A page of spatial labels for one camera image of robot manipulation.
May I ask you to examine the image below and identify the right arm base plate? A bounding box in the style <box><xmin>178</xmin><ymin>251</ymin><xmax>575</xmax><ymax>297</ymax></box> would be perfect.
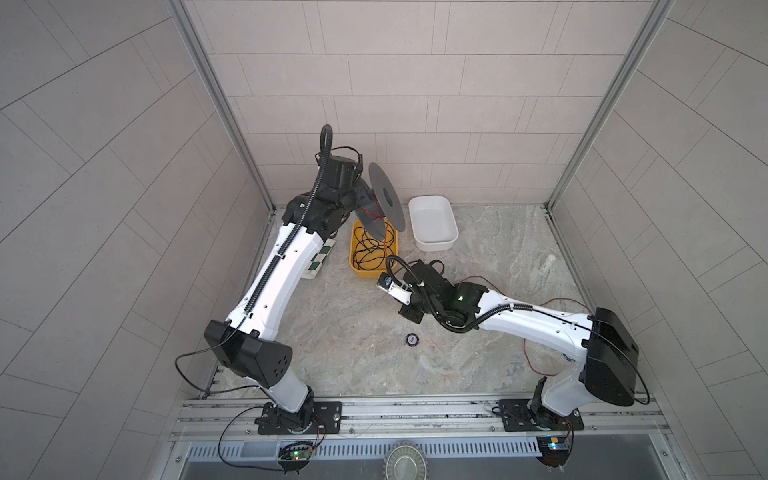
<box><xmin>492</xmin><ymin>399</ymin><xmax>584</xmax><ymax>432</ymax></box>

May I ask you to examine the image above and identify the white plastic tray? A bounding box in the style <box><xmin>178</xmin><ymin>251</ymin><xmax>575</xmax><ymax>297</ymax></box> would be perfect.
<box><xmin>408</xmin><ymin>195</ymin><xmax>459</xmax><ymax>252</ymax></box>

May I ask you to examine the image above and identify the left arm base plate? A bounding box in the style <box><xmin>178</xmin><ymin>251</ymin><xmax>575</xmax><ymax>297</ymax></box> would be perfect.
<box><xmin>254</xmin><ymin>398</ymin><xmax>342</xmax><ymax>435</ymax></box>

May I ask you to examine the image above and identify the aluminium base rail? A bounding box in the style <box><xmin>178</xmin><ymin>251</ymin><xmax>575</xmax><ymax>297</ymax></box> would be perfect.
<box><xmin>169</xmin><ymin>393</ymin><xmax>671</xmax><ymax>442</ymax></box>

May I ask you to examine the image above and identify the red cable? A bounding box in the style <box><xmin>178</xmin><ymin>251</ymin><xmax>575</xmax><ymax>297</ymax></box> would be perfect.
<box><xmin>359</xmin><ymin>203</ymin><xmax>595</xmax><ymax>378</ymax></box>

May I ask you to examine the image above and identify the right circuit board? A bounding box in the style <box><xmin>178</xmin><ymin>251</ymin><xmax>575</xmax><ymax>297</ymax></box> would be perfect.
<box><xmin>536</xmin><ymin>436</ymin><xmax>572</xmax><ymax>460</ymax></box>

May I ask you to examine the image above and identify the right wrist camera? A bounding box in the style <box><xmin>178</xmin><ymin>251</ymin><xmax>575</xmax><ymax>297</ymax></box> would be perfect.
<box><xmin>377</xmin><ymin>272</ymin><xmax>413</xmax><ymax>305</ymax></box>

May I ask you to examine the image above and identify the left circuit board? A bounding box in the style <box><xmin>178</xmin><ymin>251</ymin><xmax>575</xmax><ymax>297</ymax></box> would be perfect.
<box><xmin>278</xmin><ymin>441</ymin><xmax>315</xmax><ymax>462</ymax></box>

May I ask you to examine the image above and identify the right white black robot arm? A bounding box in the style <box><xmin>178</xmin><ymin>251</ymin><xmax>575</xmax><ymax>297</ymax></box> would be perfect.
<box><xmin>377</xmin><ymin>255</ymin><xmax>645</xmax><ymax>431</ymax></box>

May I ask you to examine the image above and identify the grey cable spool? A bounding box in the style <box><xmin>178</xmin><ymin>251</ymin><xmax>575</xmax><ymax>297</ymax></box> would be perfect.
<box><xmin>353</xmin><ymin>163</ymin><xmax>406</xmax><ymax>241</ymax></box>

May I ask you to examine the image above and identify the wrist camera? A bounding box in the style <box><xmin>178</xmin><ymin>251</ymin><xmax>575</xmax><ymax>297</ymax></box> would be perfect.
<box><xmin>322</xmin><ymin>155</ymin><xmax>363</xmax><ymax>190</ymax></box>
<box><xmin>377</xmin><ymin>272</ymin><xmax>413</xmax><ymax>305</ymax></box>

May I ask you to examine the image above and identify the black cable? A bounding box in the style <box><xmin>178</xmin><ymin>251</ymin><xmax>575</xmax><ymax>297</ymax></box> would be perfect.
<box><xmin>352</xmin><ymin>221</ymin><xmax>398</xmax><ymax>271</ymax></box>

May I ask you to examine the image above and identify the circuit board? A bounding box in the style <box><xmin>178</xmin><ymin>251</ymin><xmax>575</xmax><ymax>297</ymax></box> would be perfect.
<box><xmin>536</xmin><ymin>436</ymin><xmax>572</xmax><ymax>460</ymax></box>
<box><xmin>278</xmin><ymin>441</ymin><xmax>315</xmax><ymax>462</ymax></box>

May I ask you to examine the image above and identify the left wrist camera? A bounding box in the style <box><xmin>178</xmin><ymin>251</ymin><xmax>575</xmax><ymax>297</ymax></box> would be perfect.
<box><xmin>322</xmin><ymin>155</ymin><xmax>363</xmax><ymax>190</ymax></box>

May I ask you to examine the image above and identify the green white checkerboard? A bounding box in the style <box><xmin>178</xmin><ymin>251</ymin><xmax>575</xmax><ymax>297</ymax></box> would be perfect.
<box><xmin>300</xmin><ymin>239</ymin><xmax>336</xmax><ymax>280</ymax></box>

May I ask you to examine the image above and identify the round grey vent disc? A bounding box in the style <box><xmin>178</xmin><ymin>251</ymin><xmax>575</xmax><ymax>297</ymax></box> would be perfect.
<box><xmin>383</xmin><ymin>442</ymin><xmax>428</xmax><ymax>480</ymax></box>

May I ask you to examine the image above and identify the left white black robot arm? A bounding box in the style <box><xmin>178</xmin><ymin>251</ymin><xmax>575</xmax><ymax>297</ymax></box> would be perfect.
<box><xmin>204</xmin><ymin>125</ymin><xmax>386</xmax><ymax>433</ymax></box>

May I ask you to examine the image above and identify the yellow plastic tray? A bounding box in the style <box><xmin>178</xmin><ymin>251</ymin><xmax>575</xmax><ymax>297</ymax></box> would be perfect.
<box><xmin>349</xmin><ymin>220</ymin><xmax>399</xmax><ymax>279</ymax></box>

